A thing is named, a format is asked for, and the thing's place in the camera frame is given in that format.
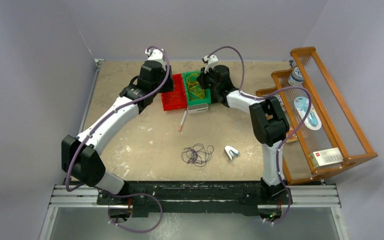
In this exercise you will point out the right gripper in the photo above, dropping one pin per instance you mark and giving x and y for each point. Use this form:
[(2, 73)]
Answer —
[(202, 79)]

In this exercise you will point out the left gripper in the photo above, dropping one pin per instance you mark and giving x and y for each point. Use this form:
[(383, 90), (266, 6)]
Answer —
[(168, 87)]

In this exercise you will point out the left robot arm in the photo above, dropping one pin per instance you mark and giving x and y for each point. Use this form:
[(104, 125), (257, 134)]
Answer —
[(81, 154)]

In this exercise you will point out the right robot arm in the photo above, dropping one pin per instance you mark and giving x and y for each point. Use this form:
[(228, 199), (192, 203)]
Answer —
[(269, 123)]

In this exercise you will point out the red plastic bin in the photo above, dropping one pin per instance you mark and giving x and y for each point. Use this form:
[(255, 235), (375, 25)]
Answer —
[(176, 99)]

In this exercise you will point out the black plastic bin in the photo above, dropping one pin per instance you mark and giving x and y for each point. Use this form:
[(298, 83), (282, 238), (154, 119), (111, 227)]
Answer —
[(218, 98)]

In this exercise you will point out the green plastic bin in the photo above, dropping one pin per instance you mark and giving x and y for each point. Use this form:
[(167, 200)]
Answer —
[(194, 94)]

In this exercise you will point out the white grey stapler case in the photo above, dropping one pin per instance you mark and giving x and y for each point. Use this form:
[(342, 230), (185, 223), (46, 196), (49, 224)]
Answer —
[(197, 108)]

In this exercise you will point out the white marker orange cap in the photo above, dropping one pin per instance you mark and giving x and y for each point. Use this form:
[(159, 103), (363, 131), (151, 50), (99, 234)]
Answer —
[(182, 122)]

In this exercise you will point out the box of coloured markers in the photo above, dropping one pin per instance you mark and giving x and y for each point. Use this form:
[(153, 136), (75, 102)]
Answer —
[(281, 102)]

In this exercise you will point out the white round jar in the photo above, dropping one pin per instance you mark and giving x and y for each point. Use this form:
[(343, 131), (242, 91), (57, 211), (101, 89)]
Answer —
[(296, 78)]

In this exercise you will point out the orange small card pack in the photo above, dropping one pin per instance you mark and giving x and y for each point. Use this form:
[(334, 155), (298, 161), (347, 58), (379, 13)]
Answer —
[(292, 135)]

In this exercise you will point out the blue white blister pack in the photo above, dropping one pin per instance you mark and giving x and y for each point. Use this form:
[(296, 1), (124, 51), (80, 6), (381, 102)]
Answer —
[(312, 120)]

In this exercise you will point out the wooden shelf rack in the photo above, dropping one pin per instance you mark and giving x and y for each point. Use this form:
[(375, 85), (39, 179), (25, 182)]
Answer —
[(339, 128)]

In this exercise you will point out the white label box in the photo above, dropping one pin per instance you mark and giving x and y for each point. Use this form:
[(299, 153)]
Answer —
[(326, 157)]

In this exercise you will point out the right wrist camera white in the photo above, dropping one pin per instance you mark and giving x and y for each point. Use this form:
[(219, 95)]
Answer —
[(210, 62)]

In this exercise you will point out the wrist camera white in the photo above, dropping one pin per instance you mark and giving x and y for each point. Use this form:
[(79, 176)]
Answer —
[(210, 62), (156, 55)]

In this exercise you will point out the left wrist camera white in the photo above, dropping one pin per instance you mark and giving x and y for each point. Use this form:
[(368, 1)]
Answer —
[(156, 55)]

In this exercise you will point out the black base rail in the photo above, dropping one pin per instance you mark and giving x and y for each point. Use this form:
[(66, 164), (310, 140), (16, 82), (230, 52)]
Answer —
[(248, 198)]

